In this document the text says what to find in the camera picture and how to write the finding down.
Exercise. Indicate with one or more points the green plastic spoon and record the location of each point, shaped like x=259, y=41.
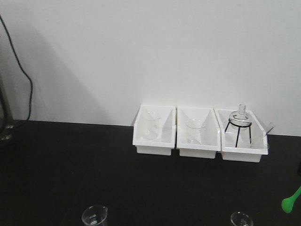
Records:
x=288, y=203

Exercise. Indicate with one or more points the glass beaker in left bin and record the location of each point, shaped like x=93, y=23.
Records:
x=150, y=125

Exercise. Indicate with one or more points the glass beaker in bin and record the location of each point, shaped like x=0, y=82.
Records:
x=193, y=131
x=150, y=125

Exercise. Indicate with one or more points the left white storage bin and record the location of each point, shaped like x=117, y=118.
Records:
x=165, y=142

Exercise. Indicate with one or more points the white storage bin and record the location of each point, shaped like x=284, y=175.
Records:
x=210, y=135
x=244, y=151
x=165, y=142

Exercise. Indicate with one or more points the glass beaker in middle bin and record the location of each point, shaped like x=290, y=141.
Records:
x=193, y=131

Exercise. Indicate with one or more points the middle white storage bin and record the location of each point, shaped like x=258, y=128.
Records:
x=210, y=135

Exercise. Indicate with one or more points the round glass flask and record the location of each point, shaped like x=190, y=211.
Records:
x=240, y=117

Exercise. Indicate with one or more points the right white storage bin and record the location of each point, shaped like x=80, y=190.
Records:
x=244, y=151

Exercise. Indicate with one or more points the clear glass beaker on table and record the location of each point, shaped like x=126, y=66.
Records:
x=95, y=215

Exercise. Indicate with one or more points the black wire tripod stand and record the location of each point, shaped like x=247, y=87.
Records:
x=238, y=134

